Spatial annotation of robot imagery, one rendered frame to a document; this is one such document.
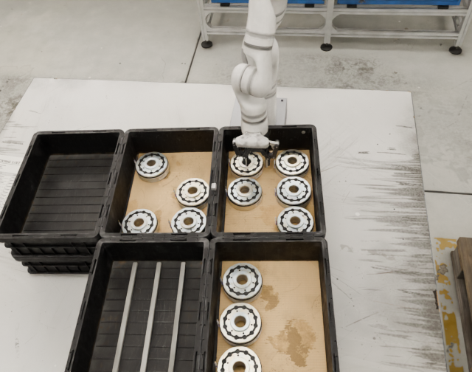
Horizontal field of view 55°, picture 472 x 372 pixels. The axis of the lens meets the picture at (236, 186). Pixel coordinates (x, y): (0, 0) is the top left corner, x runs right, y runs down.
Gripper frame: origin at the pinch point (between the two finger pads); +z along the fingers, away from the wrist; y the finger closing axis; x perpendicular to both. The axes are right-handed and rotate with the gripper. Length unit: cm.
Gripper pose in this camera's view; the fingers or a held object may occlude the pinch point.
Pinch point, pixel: (257, 162)
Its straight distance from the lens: 139.8
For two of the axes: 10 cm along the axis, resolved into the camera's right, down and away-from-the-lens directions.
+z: 0.8, 6.1, 7.9
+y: -9.9, -0.6, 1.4
